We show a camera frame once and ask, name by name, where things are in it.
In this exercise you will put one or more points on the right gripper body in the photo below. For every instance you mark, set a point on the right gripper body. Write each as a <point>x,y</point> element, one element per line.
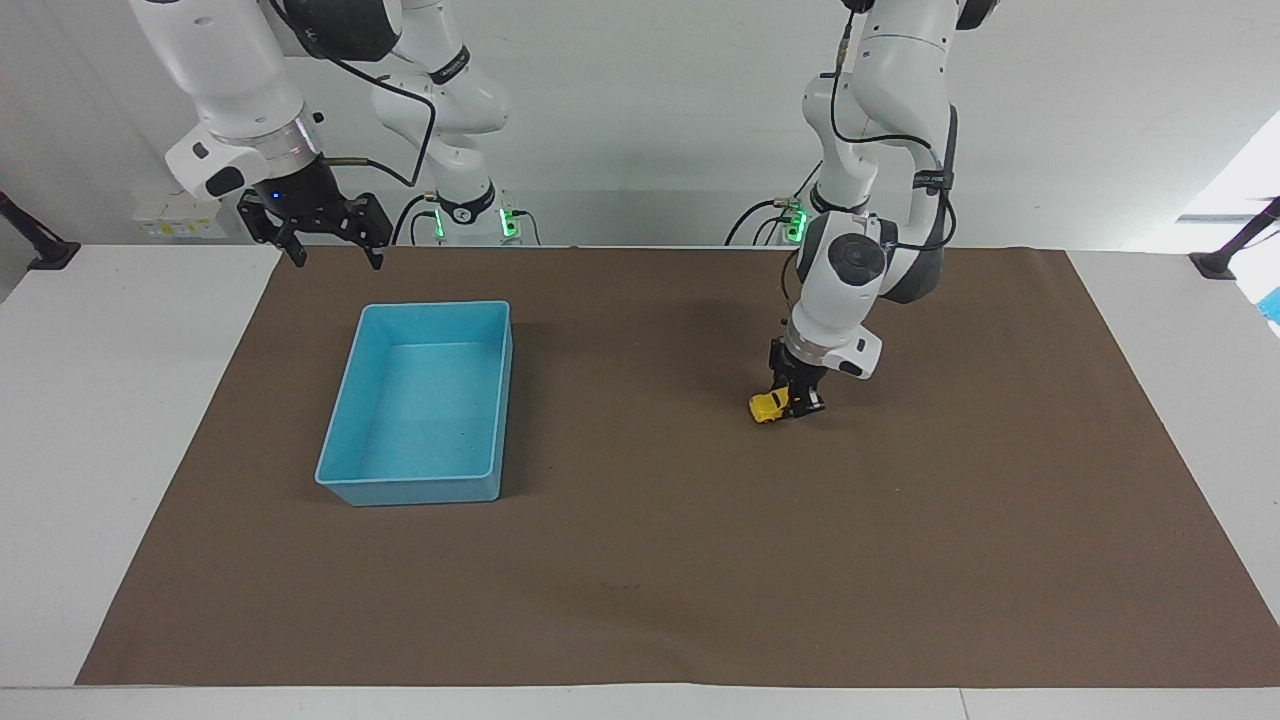
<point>305,192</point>

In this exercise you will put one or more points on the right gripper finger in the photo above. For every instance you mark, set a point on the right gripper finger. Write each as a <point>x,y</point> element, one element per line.
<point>372,222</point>
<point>262,222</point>

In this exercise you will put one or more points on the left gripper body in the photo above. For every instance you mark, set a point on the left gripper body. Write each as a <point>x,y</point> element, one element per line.
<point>790,365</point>

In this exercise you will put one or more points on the yellow toy beetle car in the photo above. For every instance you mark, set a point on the yellow toy beetle car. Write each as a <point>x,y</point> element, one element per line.
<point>768,406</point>

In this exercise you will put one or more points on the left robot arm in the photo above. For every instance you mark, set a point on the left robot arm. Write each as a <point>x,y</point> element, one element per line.
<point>900,70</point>

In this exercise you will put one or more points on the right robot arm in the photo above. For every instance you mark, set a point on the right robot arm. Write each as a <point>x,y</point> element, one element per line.
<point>235,70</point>

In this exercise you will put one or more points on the white power strip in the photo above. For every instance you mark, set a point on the white power strip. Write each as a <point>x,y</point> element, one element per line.
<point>180,218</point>

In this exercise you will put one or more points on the light blue plastic bin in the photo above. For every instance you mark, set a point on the light blue plastic bin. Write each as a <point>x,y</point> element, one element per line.
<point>425,410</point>

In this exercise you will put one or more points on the black stand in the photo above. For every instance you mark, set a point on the black stand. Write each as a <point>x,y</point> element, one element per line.
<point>40,250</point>
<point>1225,258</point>

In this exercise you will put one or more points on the blue object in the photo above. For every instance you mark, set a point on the blue object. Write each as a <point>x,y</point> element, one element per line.
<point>1272,305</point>

